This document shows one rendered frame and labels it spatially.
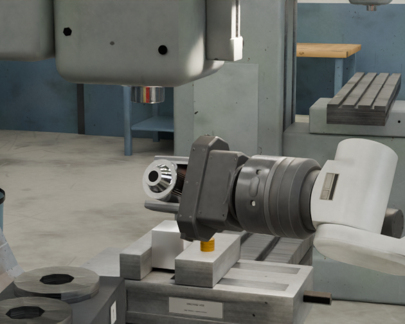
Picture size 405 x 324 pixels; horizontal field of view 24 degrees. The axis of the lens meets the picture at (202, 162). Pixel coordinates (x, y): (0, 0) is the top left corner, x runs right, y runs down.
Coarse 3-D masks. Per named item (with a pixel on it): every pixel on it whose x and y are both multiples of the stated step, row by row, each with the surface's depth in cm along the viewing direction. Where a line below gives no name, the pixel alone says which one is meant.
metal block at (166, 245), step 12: (156, 228) 142; (168, 228) 142; (156, 240) 142; (168, 240) 141; (180, 240) 140; (156, 252) 142; (168, 252) 141; (180, 252) 141; (156, 264) 142; (168, 264) 142
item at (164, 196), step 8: (160, 160) 108; (176, 168) 108; (184, 168) 110; (144, 176) 109; (176, 176) 107; (184, 176) 109; (144, 184) 109; (176, 184) 107; (152, 192) 108; (168, 192) 107; (176, 192) 108; (160, 200) 108; (168, 200) 108; (176, 200) 109
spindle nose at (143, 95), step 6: (132, 90) 128; (138, 90) 127; (144, 90) 127; (150, 90) 127; (156, 90) 127; (162, 90) 128; (132, 96) 128; (138, 96) 127; (144, 96) 127; (150, 96) 127; (156, 96) 127; (162, 96) 128; (138, 102) 127; (144, 102) 127; (150, 102) 127; (156, 102) 128
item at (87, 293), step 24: (24, 288) 96; (48, 288) 96; (72, 288) 96; (96, 288) 98; (120, 288) 102; (0, 312) 89; (24, 312) 91; (48, 312) 89; (72, 312) 90; (96, 312) 93; (120, 312) 103
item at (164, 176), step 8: (152, 168) 107; (160, 168) 107; (168, 168) 108; (152, 176) 107; (160, 176) 106; (168, 176) 107; (152, 184) 107; (160, 184) 107; (168, 184) 107; (160, 192) 107
